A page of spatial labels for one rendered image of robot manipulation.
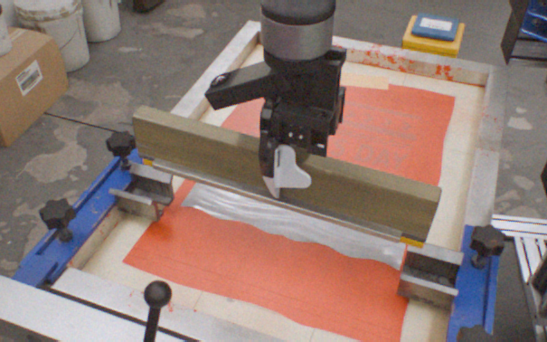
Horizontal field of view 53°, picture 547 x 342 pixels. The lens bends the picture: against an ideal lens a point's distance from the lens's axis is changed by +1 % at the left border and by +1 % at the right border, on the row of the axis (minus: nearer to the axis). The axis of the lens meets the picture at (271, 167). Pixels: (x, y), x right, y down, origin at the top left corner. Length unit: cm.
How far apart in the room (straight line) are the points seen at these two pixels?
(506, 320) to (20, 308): 138
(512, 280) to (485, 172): 94
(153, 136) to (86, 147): 187
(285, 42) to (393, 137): 54
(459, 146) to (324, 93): 51
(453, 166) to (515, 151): 168
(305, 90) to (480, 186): 43
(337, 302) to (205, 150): 28
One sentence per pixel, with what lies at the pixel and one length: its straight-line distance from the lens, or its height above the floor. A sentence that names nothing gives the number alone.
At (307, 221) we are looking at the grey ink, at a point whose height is 96.
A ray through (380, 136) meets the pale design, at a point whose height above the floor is 95.
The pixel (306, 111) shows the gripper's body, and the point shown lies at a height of 125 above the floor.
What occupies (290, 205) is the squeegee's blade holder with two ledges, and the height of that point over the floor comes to 109.
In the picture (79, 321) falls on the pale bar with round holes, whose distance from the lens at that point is 71.
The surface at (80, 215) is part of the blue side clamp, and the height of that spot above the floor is 100.
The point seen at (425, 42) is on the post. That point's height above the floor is 95.
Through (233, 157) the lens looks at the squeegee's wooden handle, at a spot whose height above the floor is 114.
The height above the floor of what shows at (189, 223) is 95.
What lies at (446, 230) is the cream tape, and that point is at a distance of 91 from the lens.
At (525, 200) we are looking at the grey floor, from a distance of 246.
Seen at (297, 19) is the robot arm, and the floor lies 136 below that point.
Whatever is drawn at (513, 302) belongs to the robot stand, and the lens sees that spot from 183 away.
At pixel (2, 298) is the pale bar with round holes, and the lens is 76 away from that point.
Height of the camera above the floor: 161
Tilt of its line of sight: 43 degrees down
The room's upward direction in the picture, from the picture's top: straight up
